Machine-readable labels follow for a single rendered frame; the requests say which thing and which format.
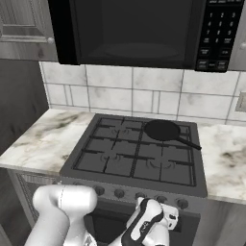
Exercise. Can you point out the grey wall cupboard door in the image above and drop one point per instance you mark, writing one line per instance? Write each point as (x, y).
(238, 22)
(22, 29)

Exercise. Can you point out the grey base cupboard door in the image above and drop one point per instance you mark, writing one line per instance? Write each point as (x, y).
(224, 226)
(25, 189)

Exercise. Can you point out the black microwave oven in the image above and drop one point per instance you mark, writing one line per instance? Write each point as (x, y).
(134, 29)

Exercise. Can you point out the round silver cupboard knob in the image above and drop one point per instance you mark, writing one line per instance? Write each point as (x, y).
(243, 45)
(50, 40)

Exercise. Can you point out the grey wall socket plate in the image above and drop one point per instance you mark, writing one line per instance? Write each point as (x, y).
(241, 102)

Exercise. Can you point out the grey stove with black grates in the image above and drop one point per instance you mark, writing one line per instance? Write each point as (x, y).
(134, 150)

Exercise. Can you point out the dark round stove knob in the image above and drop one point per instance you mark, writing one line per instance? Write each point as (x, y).
(182, 203)
(119, 193)
(99, 191)
(161, 199)
(140, 195)

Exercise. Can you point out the black oven door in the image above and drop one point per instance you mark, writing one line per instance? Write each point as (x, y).
(107, 226)

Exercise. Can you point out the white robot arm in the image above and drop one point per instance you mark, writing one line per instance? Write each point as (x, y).
(61, 205)

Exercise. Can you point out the black frying pan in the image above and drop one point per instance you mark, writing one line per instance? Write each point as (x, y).
(161, 130)

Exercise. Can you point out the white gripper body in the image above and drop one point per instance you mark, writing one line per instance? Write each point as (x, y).
(162, 237)

